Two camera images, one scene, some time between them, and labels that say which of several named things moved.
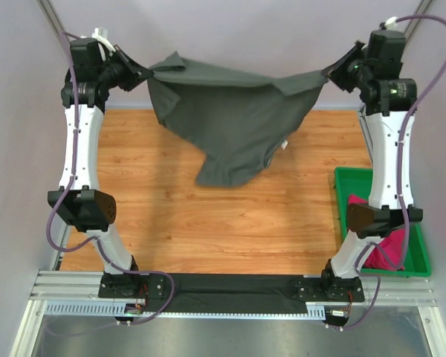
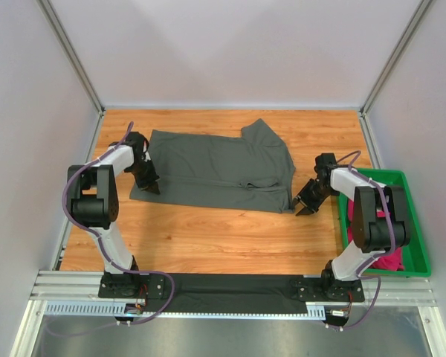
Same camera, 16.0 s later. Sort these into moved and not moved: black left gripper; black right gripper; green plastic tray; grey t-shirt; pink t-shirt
Moved: black right gripper; black left gripper; grey t-shirt
Not moved: green plastic tray; pink t-shirt
